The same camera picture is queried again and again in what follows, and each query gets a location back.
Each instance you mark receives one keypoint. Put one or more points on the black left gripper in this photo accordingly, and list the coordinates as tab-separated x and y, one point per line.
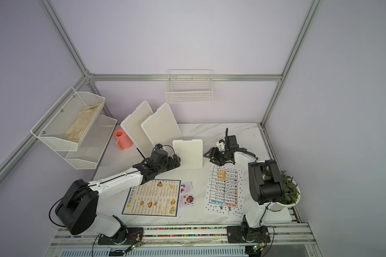
171	164

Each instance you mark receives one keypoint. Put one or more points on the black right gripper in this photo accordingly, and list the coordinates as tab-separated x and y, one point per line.
214	152

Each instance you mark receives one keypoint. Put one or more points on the narrow white rack box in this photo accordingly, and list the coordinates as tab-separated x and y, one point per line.
190	152

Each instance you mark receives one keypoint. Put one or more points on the small special menu flyer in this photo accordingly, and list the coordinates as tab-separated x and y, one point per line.
187	195

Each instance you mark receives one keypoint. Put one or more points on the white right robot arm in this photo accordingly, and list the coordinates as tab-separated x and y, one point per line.
262	186

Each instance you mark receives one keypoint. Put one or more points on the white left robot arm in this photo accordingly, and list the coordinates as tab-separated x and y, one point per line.
78	210

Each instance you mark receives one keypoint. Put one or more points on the large white board front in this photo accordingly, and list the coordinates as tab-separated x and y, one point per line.
161	127

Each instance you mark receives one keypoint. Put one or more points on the large white board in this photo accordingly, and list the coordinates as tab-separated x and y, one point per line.
161	127
132	126

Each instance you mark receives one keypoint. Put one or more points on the large dim sum menu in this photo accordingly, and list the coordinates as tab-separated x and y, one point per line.
155	198

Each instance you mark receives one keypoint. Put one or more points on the dotted table price menu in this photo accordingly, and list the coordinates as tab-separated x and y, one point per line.
224	196

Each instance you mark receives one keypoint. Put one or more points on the large white board rear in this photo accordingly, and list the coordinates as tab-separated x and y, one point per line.
132	126

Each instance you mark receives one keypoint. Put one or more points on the pink plastic cup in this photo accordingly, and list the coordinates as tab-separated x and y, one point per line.
123	141

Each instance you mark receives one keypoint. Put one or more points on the potted green plant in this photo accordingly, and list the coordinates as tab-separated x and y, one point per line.
291	195

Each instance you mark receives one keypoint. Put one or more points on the beige cloth in shelf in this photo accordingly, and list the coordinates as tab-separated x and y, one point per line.
77	129

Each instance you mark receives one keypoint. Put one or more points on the upper white mesh shelf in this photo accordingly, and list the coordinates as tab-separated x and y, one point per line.
52	126

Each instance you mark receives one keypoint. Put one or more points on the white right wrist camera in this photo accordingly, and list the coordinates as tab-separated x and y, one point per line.
221	145

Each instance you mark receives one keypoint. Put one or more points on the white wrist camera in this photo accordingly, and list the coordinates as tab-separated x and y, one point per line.
221	145
157	147

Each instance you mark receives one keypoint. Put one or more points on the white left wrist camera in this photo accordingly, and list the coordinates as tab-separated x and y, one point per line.
157	147

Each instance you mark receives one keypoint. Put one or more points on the white wire wall basket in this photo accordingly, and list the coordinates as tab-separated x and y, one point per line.
189	86

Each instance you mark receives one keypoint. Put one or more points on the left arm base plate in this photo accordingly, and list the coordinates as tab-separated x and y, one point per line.
130	236

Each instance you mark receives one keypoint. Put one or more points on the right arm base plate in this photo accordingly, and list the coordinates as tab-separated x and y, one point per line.
238	234

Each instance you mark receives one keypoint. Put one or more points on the aluminium front rail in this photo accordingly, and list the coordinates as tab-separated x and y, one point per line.
186	236

